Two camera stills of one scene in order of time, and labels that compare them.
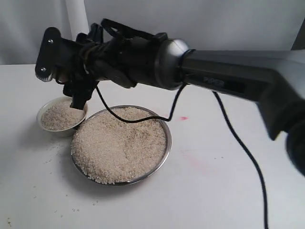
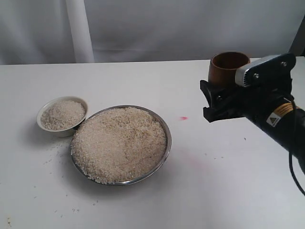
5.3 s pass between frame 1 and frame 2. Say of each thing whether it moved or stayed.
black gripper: moved
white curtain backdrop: stayed
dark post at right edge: stayed
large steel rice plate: stayed
